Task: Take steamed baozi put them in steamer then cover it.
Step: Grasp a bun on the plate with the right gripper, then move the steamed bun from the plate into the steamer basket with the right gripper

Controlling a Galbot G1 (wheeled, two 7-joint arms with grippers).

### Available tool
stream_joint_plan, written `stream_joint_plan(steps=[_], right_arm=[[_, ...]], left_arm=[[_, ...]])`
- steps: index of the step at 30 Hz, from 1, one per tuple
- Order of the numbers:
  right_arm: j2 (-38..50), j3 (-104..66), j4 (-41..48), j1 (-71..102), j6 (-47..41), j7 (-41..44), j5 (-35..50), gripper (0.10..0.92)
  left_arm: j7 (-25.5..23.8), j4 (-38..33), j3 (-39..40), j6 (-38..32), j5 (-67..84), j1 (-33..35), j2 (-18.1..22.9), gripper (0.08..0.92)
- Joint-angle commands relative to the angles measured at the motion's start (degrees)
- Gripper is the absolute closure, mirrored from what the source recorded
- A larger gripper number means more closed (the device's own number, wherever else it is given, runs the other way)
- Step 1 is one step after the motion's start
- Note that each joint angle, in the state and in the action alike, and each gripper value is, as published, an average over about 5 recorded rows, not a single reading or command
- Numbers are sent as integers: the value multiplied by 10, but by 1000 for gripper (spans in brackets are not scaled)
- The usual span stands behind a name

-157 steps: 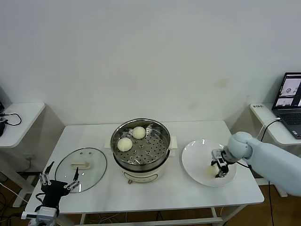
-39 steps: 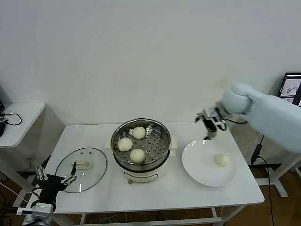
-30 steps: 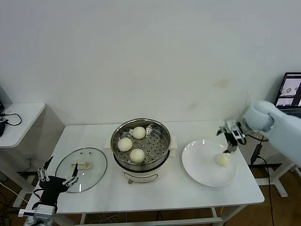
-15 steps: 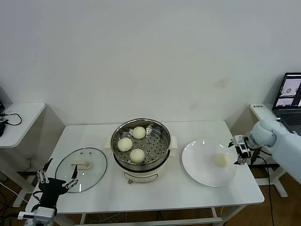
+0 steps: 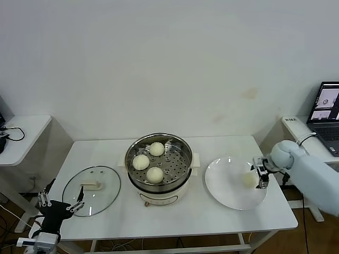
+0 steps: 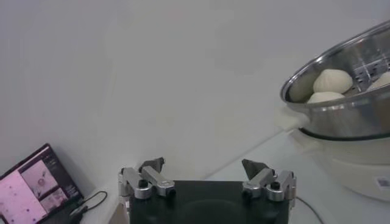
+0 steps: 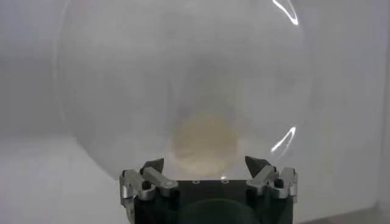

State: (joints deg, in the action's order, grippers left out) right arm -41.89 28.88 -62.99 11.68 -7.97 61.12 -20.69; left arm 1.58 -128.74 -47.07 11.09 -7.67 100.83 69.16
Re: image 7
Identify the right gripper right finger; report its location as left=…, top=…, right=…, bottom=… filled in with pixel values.
left=244, top=155, right=299, bottom=200

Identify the white steamed baozi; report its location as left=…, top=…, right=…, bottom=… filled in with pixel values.
left=170, top=112, right=240, bottom=177

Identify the round white plate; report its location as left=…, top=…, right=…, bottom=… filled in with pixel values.
left=53, top=0, right=313, bottom=183

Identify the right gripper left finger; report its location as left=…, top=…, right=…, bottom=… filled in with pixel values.
left=119, top=157, right=180, bottom=208

